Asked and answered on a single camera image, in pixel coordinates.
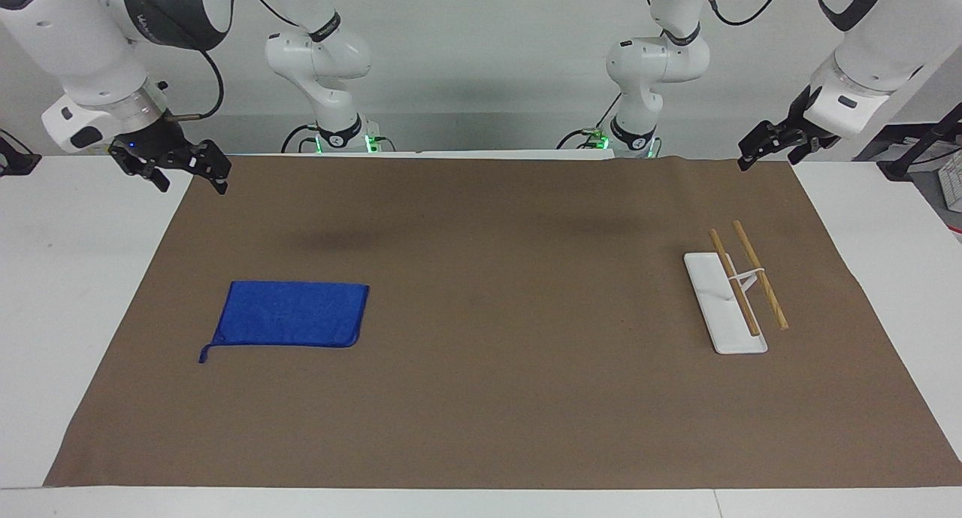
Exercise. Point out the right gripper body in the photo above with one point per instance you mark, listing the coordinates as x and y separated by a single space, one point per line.
152 146

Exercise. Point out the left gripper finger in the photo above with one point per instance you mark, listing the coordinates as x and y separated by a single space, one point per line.
803 152
765 140

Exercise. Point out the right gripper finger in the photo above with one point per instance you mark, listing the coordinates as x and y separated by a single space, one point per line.
214 166
156 178

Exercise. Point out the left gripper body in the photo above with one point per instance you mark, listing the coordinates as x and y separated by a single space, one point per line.
807 125

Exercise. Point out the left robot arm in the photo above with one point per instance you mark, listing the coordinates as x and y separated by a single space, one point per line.
879 44

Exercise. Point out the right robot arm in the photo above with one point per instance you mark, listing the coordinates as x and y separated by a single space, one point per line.
83 44

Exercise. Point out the blue towel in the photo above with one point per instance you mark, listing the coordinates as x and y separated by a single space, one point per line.
293 313

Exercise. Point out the black stand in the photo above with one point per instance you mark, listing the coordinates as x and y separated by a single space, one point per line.
921 146
16 161

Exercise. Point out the white rack with wooden rods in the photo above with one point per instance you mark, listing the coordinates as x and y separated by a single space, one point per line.
725 307

